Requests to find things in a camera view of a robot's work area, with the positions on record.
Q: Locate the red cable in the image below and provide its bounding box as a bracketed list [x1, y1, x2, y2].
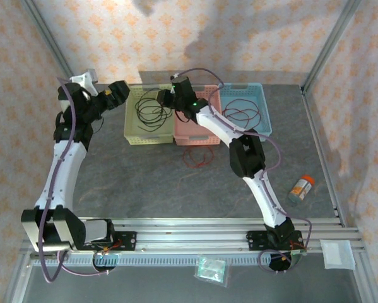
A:
[223, 99, 261, 122]
[223, 109, 261, 130]

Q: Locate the pink plastic basket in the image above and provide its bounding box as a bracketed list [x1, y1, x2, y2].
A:
[172, 84, 224, 146]

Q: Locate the bottle with orange cap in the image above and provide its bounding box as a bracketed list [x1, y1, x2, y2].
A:
[288, 175, 316, 203]

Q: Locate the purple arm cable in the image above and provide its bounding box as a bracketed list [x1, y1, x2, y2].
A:
[174, 68, 312, 275]
[38, 76, 110, 283]

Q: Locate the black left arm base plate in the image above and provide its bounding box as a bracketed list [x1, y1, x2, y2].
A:
[80, 231, 138, 253]

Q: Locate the clear plastic bag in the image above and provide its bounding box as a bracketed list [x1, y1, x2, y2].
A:
[194, 254, 232, 288]

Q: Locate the aluminium frame post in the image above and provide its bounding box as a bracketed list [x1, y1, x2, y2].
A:
[301, 0, 365, 94]
[20, 0, 84, 94]

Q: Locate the aluminium frame leg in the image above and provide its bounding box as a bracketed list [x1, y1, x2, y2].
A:
[352, 252, 378, 303]
[4, 252, 35, 303]

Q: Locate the black cable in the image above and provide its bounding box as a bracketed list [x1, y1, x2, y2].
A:
[138, 107, 172, 133]

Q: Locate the aluminium rail beam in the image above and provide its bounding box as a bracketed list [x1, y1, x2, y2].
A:
[20, 217, 366, 257]

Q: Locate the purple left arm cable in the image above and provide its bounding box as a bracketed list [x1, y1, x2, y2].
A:
[38, 76, 110, 283]

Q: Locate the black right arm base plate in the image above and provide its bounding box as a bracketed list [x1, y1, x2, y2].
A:
[247, 230, 304, 253]

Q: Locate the white pouch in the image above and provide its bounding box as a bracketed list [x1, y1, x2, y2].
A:
[320, 239, 356, 270]

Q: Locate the green plastic basket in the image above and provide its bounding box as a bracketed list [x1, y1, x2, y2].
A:
[124, 83, 174, 146]

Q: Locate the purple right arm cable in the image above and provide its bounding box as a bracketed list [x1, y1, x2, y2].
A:
[174, 68, 312, 275]

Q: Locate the blue plastic basket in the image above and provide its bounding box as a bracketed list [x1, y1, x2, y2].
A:
[218, 82, 273, 143]

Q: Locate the grey slotted cable duct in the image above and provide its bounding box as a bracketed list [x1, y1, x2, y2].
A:
[30, 252, 298, 268]

